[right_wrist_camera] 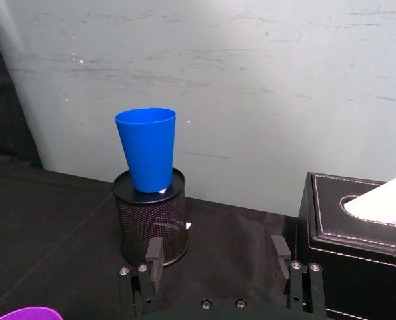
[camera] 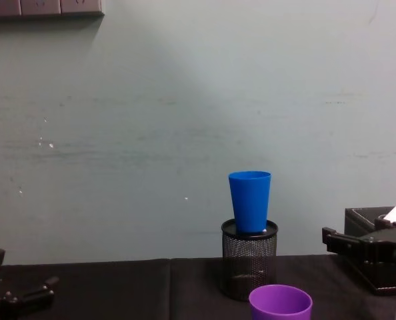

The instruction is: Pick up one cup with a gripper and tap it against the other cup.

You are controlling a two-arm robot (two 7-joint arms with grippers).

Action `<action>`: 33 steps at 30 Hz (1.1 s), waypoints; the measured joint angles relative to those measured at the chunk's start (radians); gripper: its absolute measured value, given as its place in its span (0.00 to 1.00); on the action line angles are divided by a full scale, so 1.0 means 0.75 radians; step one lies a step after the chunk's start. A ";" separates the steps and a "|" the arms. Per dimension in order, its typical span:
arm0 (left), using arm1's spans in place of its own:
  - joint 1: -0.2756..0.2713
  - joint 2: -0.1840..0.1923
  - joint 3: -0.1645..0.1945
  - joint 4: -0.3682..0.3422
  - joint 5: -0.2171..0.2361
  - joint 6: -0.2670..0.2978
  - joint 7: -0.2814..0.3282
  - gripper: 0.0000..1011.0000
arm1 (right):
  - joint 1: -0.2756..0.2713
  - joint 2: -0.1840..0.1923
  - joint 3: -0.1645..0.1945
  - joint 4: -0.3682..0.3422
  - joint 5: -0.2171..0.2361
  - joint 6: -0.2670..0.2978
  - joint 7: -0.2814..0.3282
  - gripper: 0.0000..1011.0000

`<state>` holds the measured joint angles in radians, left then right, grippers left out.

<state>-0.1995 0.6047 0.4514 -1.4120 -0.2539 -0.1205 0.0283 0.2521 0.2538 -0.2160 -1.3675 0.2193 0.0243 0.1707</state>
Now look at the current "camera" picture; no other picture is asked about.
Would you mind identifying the black mesh pen holder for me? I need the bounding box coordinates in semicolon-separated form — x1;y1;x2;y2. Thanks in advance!
221;219;279;302

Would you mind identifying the blue plastic cup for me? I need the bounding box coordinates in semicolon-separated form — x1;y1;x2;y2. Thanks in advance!
228;170;272;234

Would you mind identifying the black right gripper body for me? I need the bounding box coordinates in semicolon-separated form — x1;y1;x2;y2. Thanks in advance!
357;229;396;267

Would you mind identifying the black table cloth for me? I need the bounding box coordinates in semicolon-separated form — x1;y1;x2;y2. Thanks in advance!
0;253;396;320

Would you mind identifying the black leather tissue box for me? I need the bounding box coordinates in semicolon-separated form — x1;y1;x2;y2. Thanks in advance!
343;205;396;297

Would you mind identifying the purple plastic cup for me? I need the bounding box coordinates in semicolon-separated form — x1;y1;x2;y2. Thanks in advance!
248;284;313;320

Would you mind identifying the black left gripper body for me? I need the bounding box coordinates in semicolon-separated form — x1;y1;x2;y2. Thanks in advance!
0;295;55;320

